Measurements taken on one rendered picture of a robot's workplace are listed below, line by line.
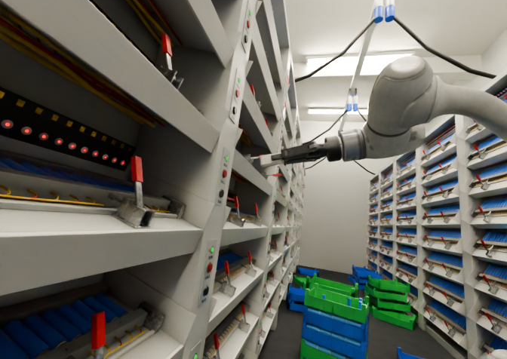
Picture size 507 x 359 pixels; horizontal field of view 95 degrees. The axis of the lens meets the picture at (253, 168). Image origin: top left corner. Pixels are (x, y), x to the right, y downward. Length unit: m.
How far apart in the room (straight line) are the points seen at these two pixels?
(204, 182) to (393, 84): 0.43
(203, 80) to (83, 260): 0.42
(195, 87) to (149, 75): 0.26
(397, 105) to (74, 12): 0.54
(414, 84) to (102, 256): 0.57
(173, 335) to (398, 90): 0.62
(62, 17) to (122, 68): 0.06
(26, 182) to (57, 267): 0.09
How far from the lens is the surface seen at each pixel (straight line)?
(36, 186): 0.31
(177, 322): 0.50
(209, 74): 0.57
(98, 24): 0.28
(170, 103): 0.35
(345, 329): 1.45
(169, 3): 0.55
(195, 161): 0.49
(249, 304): 1.20
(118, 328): 0.46
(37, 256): 0.25
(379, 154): 0.72
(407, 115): 0.61
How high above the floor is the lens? 0.74
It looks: 12 degrees up
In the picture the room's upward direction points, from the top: 8 degrees clockwise
